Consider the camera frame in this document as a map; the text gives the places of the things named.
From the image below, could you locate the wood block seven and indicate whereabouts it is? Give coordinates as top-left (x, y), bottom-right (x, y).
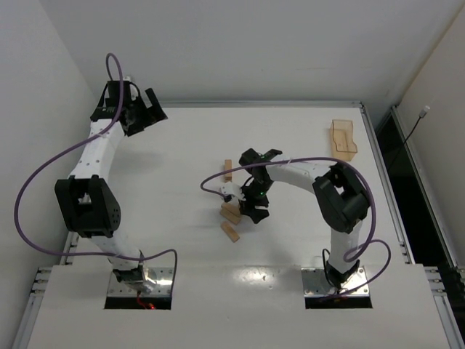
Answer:
top-left (224, 159), bottom-right (233, 182)

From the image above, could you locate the wood block six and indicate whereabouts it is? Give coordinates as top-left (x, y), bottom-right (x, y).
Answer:
top-left (220, 221), bottom-right (240, 243)

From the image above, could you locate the clear amber plastic box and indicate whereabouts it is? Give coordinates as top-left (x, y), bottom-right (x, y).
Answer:
top-left (329, 119), bottom-right (357, 162)

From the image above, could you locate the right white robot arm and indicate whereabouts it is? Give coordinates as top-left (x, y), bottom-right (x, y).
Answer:
top-left (239, 148), bottom-right (370, 289)

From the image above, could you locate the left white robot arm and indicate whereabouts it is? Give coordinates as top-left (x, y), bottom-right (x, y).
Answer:
top-left (54, 81), bottom-right (167, 285)

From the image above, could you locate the wood block four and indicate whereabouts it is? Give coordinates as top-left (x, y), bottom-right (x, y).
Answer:
top-left (221, 203), bottom-right (241, 216)

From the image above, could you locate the wood block five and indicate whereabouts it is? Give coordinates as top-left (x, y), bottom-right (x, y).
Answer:
top-left (219, 209), bottom-right (241, 225)

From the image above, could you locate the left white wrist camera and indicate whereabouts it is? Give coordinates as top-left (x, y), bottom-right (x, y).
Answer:
top-left (122, 76), bottom-right (141, 103)

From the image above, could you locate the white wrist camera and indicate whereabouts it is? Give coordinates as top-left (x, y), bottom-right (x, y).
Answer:
top-left (220, 182), bottom-right (244, 202)
top-left (122, 76), bottom-right (141, 103)

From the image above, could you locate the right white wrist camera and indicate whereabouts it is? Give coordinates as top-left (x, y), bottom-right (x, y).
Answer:
top-left (220, 182), bottom-right (244, 202)

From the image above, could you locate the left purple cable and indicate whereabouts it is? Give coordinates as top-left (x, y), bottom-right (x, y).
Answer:
top-left (13, 52), bottom-right (178, 281)

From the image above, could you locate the purple cable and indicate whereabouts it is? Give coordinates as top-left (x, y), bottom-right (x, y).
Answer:
top-left (13, 52), bottom-right (178, 281)
top-left (200, 156), bottom-right (392, 301)

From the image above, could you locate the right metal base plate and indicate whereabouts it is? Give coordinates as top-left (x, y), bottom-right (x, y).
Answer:
top-left (302, 267), bottom-right (370, 300)

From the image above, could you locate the metal base plate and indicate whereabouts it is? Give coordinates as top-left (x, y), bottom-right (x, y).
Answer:
top-left (107, 267), bottom-right (174, 297)
top-left (302, 267), bottom-right (370, 300)

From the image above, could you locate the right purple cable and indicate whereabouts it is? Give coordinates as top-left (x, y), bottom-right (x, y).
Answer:
top-left (200, 156), bottom-right (392, 301)

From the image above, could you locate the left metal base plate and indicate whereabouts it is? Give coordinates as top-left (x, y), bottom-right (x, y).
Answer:
top-left (107, 267), bottom-right (174, 297)

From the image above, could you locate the black wall cable white plug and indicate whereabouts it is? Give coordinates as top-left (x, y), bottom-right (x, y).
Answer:
top-left (392, 105), bottom-right (430, 163)

